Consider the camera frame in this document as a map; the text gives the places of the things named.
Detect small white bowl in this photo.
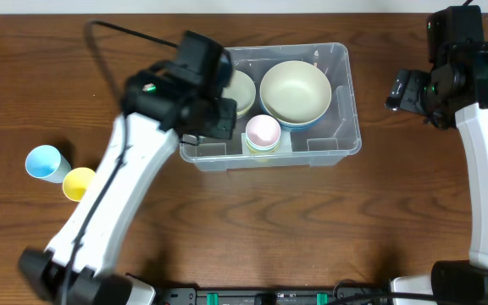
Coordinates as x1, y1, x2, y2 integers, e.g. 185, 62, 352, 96
222, 70, 256, 104

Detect small yellow bowl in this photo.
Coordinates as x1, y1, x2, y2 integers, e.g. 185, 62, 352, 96
236, 102, 253, 119

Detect green cup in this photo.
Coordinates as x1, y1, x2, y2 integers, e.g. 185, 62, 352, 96
246, 139, 280, 153

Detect pink cup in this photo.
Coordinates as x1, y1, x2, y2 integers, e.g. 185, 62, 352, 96
245, 114, 281, 147

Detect dark blue bowl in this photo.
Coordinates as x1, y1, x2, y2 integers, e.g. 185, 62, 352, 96
269, 114, 323, 132
260, 99, 331, 131

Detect large cream bowl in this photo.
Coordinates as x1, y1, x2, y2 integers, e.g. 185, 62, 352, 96
259, 60, 332, 126

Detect yellow cup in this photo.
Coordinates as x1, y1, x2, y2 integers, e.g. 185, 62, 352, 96
62, 167, 96, 202
247, 143, 279, 164

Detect blue cup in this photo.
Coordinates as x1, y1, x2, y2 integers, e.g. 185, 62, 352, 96
25, 145, 71, 183

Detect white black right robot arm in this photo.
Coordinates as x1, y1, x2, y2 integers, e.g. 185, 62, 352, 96
383, 2, 488, 304

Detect clear plastic storage container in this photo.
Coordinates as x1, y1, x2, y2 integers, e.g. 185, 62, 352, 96
180, 42, 362, 171

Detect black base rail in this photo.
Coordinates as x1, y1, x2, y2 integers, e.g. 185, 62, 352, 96
152, 285, 382, 305

